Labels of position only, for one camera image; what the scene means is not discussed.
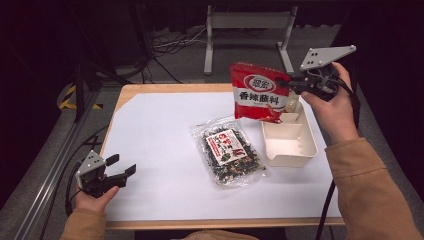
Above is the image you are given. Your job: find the white metal stand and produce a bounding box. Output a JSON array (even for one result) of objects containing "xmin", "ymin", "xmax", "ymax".
[{"xmin": 203, "ymin": 3, "xmax": 299, "ymax": 76}]

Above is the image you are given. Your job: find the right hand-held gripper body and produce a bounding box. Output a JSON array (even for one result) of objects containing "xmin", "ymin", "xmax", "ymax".
[{"xmin": 289, "ymin": 45, "xmax": 357, "ymax": 102}]

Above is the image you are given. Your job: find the white table sheet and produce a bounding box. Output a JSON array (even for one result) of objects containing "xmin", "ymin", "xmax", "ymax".
[{"xmin": 103, "ymin": 91, "xmax": 343, "ymax": 223}]

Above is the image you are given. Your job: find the black tape cross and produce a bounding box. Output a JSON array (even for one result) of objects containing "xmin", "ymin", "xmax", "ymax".
[{"xmin": 82, "ymin": 134, "xmax": 102, "ymax": 152}]

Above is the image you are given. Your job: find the person's left hand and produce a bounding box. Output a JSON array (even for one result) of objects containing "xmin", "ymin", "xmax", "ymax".
[{"xmin": 73, "ymin": 185, "xmax": 120, "ymax": 214}]

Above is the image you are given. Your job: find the white plastic container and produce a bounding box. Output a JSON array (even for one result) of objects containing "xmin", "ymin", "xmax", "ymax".
[{"xmin": 260, "ymin": 99, "xmax": 319, "ymax": 168}]

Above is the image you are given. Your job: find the clear seaweed snack packet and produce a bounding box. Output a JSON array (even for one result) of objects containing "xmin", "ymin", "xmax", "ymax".
[{"xmin": 189, "ymin": 114, "xmax": 269, "ymax": 190}]

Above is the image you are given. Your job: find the red snack packet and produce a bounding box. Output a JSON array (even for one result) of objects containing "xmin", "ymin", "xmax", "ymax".
[{"xmin": 229, "ymin": 61, "xmax": 292, "ymax": 124}]

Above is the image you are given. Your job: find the person's lap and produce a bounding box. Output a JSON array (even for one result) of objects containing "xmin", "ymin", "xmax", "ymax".
[{"xmin": 183, "ymin": 229, "xmax": 259, "ymax": 240}]

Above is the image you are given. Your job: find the right hand-held gripper cable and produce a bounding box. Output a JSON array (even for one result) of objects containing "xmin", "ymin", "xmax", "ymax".
[{"xmin": 314, "ymin": 74, "xmax": 362, "ymax": 240}]

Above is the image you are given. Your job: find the person's right hand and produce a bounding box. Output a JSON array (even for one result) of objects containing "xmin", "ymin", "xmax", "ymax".
[{"xmin": 299, "ymin": 61, "xmax": 361, "ymax": 145}]

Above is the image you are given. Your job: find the hand-held gripper cable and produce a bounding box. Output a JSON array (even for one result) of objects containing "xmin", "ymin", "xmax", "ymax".
[
  {"xmin": 64, "ymin": 161, "xmax": 85, "ymax": 218},
  {"xmin": 314, "ymin": 74, "xmax": 362, "ymax": 240}
]

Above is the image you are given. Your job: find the bundle of floor cables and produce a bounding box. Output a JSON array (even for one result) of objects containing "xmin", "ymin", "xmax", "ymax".
[{"xmin": 151, "ymin": 28, "xmax": 208, "ymax": 84}]

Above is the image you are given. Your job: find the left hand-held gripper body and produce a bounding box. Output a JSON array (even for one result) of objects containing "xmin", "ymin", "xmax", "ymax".
[{"xmin": 76, "ymin": 149, "xmax": 129, "ymax": 199}]

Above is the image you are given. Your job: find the left hand-held gripper cable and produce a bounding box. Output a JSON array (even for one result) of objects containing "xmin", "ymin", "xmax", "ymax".
[{"xmin": 64, "ymin": 161, "xmax": 85, "ymax": 218}]

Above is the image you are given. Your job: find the yellow and black hazard tape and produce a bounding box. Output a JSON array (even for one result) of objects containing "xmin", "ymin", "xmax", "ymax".
[{"xmin": 58, "ymin": 83, "xmax": 104, "ymax": 111}]

